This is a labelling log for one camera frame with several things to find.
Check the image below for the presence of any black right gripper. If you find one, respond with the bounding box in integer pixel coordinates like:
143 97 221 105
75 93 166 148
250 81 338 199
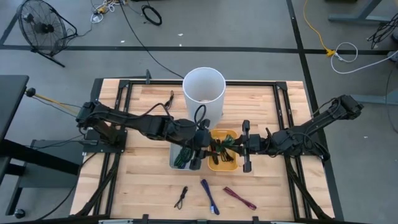
231 119 270 174

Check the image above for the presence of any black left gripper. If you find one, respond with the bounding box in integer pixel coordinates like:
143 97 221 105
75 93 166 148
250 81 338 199
188 119 220 171

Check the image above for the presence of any green braided USB cable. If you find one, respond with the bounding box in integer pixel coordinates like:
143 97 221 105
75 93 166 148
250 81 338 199
173 146 194 169
217 134 236 153

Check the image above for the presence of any black USB cable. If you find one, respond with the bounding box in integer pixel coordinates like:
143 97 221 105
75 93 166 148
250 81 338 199
174 185 189 210
210 139 234 165

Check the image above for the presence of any grey plastic bin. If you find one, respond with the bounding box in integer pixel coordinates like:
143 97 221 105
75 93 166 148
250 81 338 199
169 141 203 170

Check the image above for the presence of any red braided USB cable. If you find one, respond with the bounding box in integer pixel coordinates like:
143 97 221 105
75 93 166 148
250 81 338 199
223 186 257 211

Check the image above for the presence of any yellow plastic bin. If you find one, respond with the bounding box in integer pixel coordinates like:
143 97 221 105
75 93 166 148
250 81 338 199
207 129 239 172

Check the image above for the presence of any table lamp with white shade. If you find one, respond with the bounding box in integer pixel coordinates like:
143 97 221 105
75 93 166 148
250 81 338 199
182 67 227 130

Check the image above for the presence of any grey desk foot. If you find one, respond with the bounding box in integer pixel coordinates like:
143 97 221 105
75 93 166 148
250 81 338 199
349 90 398 106

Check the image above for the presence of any yellow rod with black knob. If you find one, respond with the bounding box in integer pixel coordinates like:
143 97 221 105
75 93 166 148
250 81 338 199
24 87 80 115

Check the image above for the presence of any black desk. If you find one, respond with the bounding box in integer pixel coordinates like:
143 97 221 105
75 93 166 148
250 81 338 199
0 74 81 218

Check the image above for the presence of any black floor fan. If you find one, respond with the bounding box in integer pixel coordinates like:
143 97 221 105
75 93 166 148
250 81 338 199
17 0 78 68

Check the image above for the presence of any thin black cable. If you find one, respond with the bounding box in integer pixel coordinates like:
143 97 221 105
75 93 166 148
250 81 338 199
164 90 175 110

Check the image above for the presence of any black aluminium table frame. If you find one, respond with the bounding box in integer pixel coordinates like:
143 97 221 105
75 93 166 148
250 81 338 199
70 77 345 224

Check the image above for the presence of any long black floor cable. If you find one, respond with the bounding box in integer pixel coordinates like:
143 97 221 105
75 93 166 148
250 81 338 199
118 0 185 79

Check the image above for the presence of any white floor cable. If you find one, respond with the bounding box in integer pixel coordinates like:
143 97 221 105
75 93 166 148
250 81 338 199
330 42 398 75

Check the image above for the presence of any yellow extension cord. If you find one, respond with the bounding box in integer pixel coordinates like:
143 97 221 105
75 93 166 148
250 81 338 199
303 0 337 58

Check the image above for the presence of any black coiled floor cable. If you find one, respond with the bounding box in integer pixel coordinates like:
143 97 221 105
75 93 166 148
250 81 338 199
141 4 163 26

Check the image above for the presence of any grey desk frame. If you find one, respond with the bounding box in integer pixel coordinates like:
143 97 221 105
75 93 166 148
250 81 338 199
328 0 398 24

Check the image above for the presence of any white and yellow cable bundle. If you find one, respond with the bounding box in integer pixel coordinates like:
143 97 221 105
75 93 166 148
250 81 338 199
90 0 127 24

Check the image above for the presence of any black cable bundle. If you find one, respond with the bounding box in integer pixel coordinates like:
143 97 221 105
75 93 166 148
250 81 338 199
366 15 398 50

